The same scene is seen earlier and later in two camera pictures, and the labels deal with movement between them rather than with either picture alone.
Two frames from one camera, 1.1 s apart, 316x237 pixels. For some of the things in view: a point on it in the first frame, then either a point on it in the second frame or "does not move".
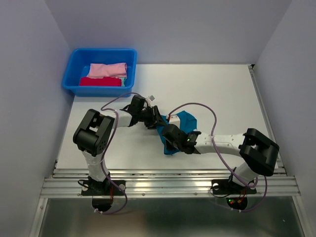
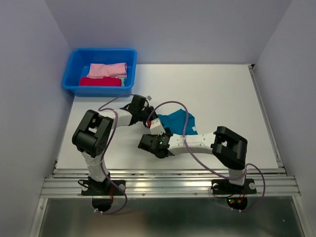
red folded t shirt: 105,81 does not move
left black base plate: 91,187 does not move
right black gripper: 168,143 → 153,136
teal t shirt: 187,123 does not move
